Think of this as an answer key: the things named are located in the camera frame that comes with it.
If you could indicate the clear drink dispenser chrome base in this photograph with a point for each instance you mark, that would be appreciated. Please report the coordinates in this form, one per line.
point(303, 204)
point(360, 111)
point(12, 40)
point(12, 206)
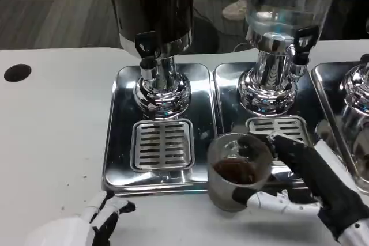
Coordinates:
point(288, 1)

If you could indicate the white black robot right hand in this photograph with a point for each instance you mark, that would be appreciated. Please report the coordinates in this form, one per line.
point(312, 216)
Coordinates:
point(317, 171)

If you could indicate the slotted steel drip grid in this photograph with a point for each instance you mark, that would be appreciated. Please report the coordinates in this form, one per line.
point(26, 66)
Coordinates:
point(276, 125)
point(161, 142)

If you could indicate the person's foot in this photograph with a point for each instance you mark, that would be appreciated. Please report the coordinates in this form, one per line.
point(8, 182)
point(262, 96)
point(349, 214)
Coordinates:
point(235, 9)

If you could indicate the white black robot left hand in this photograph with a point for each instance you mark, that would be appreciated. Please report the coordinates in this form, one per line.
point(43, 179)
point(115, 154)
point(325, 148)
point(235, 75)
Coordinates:
point(72, 228)

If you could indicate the dark drink dispenser chrome base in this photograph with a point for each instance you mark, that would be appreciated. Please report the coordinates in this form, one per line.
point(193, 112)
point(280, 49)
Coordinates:
point(150, 7)

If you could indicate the clear ribbed glass cup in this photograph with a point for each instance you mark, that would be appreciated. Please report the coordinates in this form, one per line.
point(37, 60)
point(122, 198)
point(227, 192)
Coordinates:
point(230, 177)

